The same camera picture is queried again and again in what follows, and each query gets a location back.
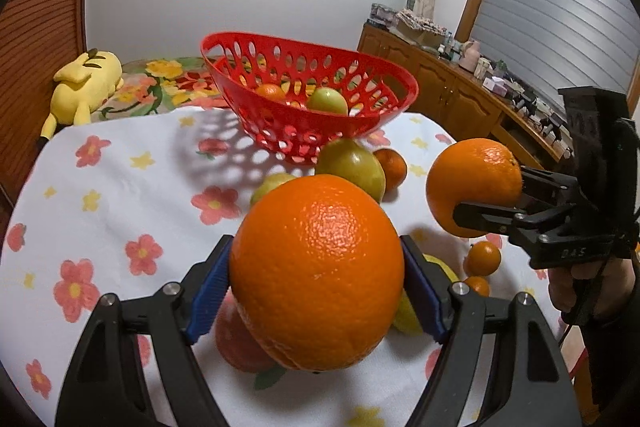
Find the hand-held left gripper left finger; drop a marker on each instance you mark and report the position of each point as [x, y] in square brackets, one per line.
[210, 292]

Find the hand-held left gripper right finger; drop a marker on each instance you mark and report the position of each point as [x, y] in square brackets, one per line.
[422, 292]

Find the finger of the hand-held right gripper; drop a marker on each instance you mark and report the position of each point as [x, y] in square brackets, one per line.
[540, 184]
[485, 214]

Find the yellow-green lemon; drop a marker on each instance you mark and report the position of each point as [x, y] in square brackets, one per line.
[442, 269]

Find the large orange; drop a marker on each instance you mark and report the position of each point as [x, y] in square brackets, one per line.
[320, 267]
[470, 182]

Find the small tangerine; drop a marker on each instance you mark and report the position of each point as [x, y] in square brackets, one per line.
[477, 286]
[482, 258]
[395, 169]
[271, 93]

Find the red perforated plastic basket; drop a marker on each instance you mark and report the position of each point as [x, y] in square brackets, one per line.
[250, 117]

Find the person's right forearm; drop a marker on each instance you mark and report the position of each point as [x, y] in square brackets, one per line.
[615, 357]

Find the person's right hand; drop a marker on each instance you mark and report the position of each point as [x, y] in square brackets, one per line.
[562, 287]

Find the row of small bottles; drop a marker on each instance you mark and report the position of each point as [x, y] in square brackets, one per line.
[520, 97]

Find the white floral tablecloth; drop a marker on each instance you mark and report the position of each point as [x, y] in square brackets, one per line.
[125, 207]

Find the wooden cabinet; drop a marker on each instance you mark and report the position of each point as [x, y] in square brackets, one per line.
[450, 92]

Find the large green lemon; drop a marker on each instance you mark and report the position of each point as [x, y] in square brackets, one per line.
[350, 167]

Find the pink jug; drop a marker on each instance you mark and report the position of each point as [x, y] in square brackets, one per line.
[470, 56]

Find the round green fruit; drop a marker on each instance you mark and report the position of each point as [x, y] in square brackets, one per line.
[327, 102]

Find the cardboard box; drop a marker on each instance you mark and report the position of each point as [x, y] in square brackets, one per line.
[420, 32]

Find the floral blanket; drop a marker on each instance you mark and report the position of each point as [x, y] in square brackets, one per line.
[150, 87]

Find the stack of printed boxes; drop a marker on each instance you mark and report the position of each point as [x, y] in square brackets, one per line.
[384, 14]

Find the yellow plush toy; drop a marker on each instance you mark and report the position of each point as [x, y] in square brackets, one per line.
[85, 87]

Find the brown louvered wooden door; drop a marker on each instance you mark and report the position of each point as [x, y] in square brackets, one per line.
[40, 32]

